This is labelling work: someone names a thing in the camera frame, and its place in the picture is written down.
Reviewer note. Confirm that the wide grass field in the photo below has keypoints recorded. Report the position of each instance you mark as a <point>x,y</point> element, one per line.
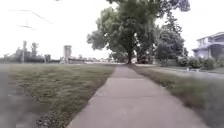
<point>60,83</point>

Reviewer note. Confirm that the grey concrete path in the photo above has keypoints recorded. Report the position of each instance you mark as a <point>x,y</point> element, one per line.
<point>133,100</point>

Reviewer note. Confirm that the green bushes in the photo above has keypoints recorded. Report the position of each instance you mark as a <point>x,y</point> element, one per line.
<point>200,62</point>

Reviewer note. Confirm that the grass strip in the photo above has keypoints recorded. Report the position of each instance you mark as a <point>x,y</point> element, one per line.
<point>186,90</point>

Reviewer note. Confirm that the pale house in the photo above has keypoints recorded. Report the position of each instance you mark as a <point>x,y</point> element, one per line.
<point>208,45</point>

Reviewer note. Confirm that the distant tower building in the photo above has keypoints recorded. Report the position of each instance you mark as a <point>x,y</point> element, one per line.
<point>67,51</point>

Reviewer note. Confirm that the grey asphalt road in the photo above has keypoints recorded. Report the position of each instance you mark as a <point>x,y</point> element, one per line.
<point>200,74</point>

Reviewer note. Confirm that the large spreading tree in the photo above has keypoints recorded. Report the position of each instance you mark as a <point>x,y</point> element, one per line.
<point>129,50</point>

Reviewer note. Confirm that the dark dense tree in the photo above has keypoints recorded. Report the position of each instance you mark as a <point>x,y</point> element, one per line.
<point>170,43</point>

